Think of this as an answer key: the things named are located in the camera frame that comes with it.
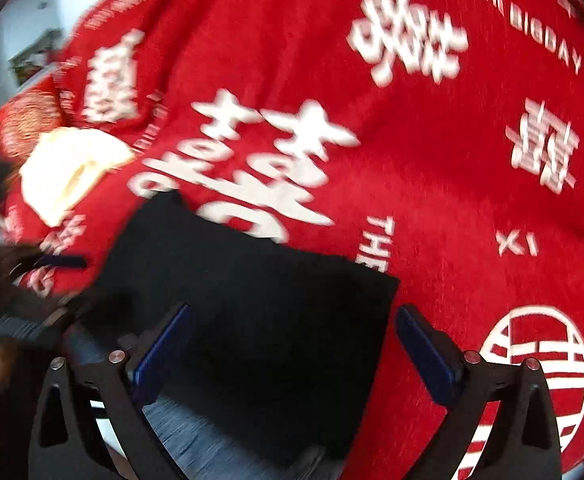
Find red patterned cushion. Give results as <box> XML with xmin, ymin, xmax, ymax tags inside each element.
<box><xmin>0</xmin><ymin>77</ymin><xmax>73</xmax><ymax>162</ymax></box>

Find red printed blanket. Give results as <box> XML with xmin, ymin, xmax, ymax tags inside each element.
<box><xmin>0</xmin><ymin>0</ymin><xmax>584</xmax><ymax>480</ymax></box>

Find black pants with speckled lining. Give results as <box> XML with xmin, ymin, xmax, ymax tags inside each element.
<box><xmin>64</xmin><ymin>189</ymin><xmax>403</xmax><ymax>480</ymax></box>

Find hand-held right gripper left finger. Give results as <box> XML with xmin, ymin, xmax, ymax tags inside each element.
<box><xmin>27</xmin><ymin>302</ymin><xmax>195</xmax><ymax>480</ymax></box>

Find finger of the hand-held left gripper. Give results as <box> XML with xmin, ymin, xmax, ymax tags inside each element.
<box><xmin>0</xmin><ymin>314</ymin><xmax>73</xmax><ymax>352</ymax></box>
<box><xmin>9</xmin><ymin>254</ymin><xmax>89</xmax><ymax>282</ymax></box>

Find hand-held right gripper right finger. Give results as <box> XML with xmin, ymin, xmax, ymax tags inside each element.
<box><xmin>394</xmin><ymin>303</ymin><xmax>563</xmax><ymax>480</ymax></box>

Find cream yellow cloth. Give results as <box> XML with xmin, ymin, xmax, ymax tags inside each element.
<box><xmin>19</xmin><ymin>127</ymin><xmax>136</xmax><ymax>229</ymax></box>

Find green and white clutter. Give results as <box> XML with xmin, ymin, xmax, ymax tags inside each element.
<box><xmin>9</xmin><ymin>30</ymin><xmax>69</xmax><ymax>87</ymax></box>

